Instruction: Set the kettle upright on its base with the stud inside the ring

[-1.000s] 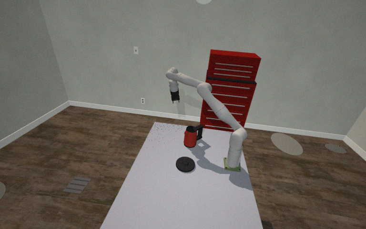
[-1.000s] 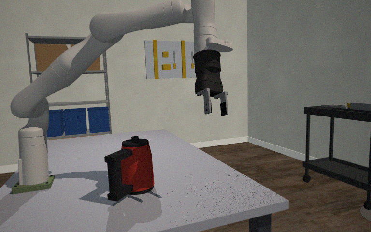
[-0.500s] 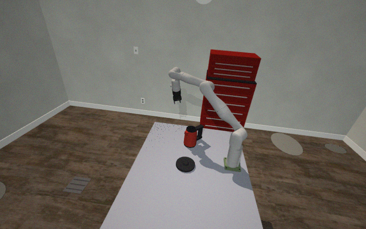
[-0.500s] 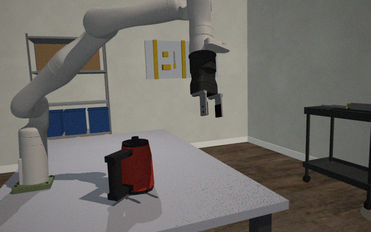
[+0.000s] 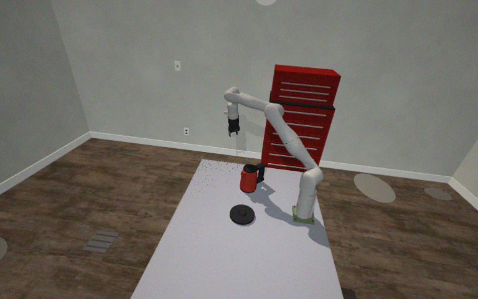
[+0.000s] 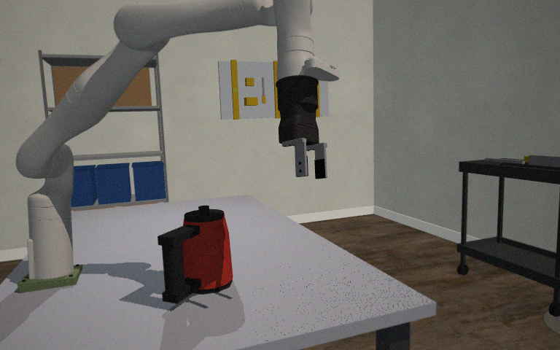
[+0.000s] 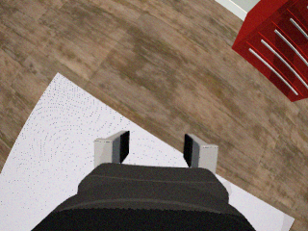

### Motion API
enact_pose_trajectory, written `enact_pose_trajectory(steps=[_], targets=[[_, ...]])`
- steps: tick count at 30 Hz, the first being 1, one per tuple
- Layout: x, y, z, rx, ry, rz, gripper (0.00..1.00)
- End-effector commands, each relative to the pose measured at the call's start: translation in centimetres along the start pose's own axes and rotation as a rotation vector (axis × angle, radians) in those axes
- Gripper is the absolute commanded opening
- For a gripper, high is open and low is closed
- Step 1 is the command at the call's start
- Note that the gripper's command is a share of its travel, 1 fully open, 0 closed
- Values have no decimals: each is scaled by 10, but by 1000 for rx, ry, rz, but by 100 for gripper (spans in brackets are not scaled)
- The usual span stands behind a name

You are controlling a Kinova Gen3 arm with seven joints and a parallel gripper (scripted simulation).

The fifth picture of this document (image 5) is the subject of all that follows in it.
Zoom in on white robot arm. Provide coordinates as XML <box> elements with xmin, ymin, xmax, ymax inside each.
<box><xmin>224</xmin><ymin>87</ymin><xmax>324</xmax><ymax>219</ymax></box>

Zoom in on red kettle with black handle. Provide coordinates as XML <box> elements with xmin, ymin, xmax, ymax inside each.
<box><xmin>240</xmin><ymin>163</ymin><xmax>266</xmax><ymax>193</ymax></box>

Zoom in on black round disc with center stud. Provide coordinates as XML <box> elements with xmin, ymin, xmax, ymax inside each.
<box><xmin>230</xmin><ymin>204</ymin><xmax>255</xmax><ymax>225</ymax></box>

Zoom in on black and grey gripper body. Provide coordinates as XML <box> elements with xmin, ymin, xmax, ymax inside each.
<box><xmin>224</xmin><ymin>110</ymin><xmax>240</xmax><ymax>133</ymax></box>

